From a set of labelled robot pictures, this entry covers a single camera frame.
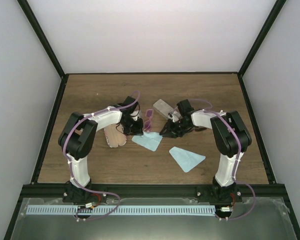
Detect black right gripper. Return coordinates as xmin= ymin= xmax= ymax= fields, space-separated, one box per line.
xmin=160 ymin=118 xmax=192 ymax=138

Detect light blue cleaning cloth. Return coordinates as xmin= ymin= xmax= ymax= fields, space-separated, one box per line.
xmin=132 ymin=132 xmax=163 ymax=152

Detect pink transparent sunglasses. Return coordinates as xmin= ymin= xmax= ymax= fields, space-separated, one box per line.
xmin=143 ymin=108 xmax=154 ymax=133

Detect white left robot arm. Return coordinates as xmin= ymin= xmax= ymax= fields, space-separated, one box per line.
xmin=58 ymin=103 xmax=143 ymax=202

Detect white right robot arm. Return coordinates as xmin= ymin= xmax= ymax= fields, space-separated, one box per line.
xmin=159 ymin=109 xmax=252 ymax=202

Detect beige open glasses case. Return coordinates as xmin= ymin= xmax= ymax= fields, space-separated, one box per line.
xmin=104 ymin=124 xmax=127 ymax=148

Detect grey hard glasses case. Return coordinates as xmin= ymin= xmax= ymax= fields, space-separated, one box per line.
xmin=153 ymin=99 xmax=181 ymax=122

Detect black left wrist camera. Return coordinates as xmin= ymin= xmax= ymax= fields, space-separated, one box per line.
xmin=122 ymin=96 xmax=140 ymax=117

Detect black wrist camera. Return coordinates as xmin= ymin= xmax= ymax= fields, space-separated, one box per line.
xmin=122 ymin=96 xmax=140 ymax=117
xmin=176 ymin=99 xmax=194 ymax=117

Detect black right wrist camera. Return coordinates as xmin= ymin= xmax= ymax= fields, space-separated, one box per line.
xmin=176 ymin=99 xmax=194 ymax=117

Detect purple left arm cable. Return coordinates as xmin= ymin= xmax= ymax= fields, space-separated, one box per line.
xmin=61 ymin=90 xmax=121 ymax=223

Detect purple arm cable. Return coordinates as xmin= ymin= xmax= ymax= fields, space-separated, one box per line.
xmin=61 ymin=90 xmax=121 ymax=223
xmin=173 ymin=98 xmax=256 ymax=222

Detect black thin-frame sunglasses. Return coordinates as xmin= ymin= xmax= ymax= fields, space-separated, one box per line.
xmin=194 ymin=126 xmax=207 ymax=132

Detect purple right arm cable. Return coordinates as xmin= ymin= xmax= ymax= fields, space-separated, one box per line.
xmin=173 ymin=98 xmax=256 ymax=222

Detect light blue slotted cable duct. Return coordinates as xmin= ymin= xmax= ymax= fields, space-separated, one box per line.
xmin=25 ymin=205 xmax=216 ymax=217

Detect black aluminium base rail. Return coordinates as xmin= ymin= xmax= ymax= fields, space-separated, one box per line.
xmin=21 ymin=183 xmax=287 ymax=203

